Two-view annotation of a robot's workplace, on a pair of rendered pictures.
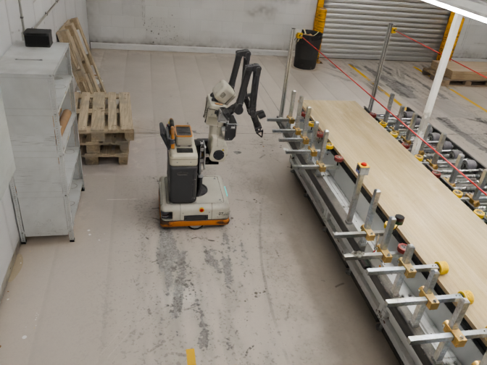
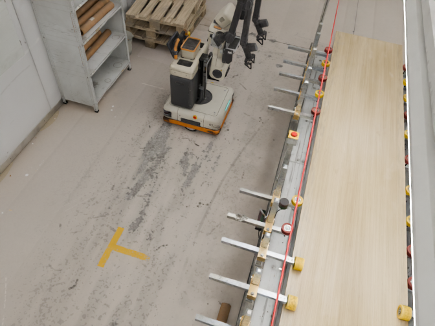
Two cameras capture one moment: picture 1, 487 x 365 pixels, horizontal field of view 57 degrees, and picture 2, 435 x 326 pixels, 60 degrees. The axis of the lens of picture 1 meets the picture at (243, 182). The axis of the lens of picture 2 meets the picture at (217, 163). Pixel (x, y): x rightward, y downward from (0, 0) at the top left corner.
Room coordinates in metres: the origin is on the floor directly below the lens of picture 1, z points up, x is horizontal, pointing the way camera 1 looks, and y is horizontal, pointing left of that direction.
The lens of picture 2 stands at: (0.99, -1.24, 3.09)
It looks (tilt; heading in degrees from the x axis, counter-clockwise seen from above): 50 degrees down; 27
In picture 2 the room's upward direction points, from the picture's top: 6 degrees clockwise
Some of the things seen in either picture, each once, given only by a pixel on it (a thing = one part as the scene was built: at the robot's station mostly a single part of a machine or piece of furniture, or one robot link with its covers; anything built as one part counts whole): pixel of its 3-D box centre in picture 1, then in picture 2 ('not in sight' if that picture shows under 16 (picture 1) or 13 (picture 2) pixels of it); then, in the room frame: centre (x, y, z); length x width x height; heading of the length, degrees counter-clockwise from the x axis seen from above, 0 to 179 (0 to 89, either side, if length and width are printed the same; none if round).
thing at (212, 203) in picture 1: (193, 199); (199, 104); (3.81, 0.49, 0.16); 0.67 x 0.64 x 0.25; 104
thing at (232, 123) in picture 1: (227, 124); (230, 46); (3.88, 0.21, 0.99); 0.28 x 0.16 x 0.22; 14
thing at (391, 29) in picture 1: (380, 73); not in sight; (5.16, -1.43, 1.25); 0.15 x 0.08 x 1.10; 14
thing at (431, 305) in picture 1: (427, 297); (254, 286); (1.90, -1.10, 0.95); 0.14 x 0.06 x 0.05; 14
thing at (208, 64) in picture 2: (211, 150); (217, 66); (3.91, 0.34, 0.68); 0.28 x 0.27 x 0.25; 14
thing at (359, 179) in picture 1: (354, 198); (285, 161); (2.90, -0.85, 0.93); 0.05 x 0.05 x 0.45; 14
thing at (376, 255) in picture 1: (374, 256); (257, 224); (2.35, -0.91, 0.84); 0.43 x 0.03 x 0.04; 104
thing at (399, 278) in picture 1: (401, 274); (261, 252); (2.16, -1.03, 0.86); 0.04 x 0.04 x 0.48; 14
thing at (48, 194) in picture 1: (45, 143); (87, 28); (3.53, 1.79, 0.78); 0.90 x 0.45 x 1.55; 14
